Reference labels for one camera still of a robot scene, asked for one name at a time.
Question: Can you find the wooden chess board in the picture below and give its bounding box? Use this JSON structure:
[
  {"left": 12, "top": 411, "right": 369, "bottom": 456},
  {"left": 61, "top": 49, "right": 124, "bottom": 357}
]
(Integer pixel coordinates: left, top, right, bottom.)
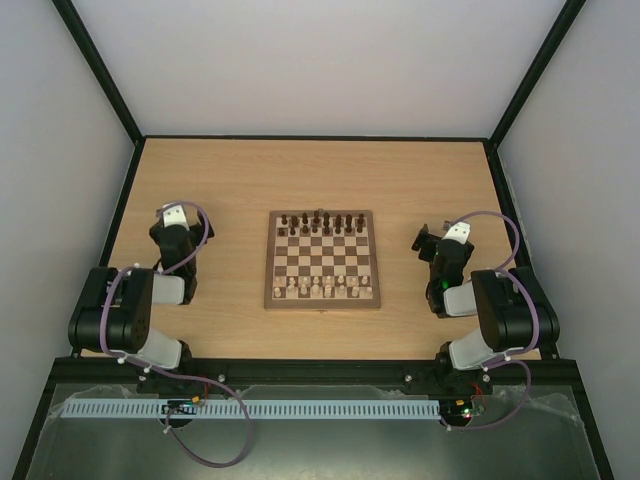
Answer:
[{"left": 263, "top": 208, "right": 381, "bottom": 311}]

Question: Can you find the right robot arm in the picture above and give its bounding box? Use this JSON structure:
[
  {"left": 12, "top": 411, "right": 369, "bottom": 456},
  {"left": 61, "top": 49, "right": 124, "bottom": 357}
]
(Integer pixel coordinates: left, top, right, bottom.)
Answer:
[{"left": 405, "top": 222, "right": 560, "bottom": 395}]

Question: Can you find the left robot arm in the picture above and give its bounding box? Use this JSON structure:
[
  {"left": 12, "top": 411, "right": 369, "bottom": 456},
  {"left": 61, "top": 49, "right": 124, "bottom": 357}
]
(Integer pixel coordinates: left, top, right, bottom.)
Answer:
[{"left": 68, "top": 201, "right": 215, "bottom": 395}]

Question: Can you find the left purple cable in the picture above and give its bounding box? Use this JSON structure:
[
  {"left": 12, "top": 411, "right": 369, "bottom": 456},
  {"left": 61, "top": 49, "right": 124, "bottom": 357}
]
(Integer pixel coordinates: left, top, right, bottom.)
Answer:
[{"left": 99, "top": 200, "right": 257, "bottom": 466}]

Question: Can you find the black aluminium frame rail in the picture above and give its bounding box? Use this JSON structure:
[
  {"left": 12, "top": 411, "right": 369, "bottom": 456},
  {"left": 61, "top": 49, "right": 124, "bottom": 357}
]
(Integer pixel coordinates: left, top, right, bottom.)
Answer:
[{"left": 49, "top": 355, "right": 581, "bottom": 396}]

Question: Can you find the white slotted cable duct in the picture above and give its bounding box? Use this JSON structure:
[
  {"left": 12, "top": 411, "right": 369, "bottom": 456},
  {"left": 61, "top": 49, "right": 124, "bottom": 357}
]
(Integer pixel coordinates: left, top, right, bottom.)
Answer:
[{"left": 61, "top": 398, "right": 441, "bottom": 421}]

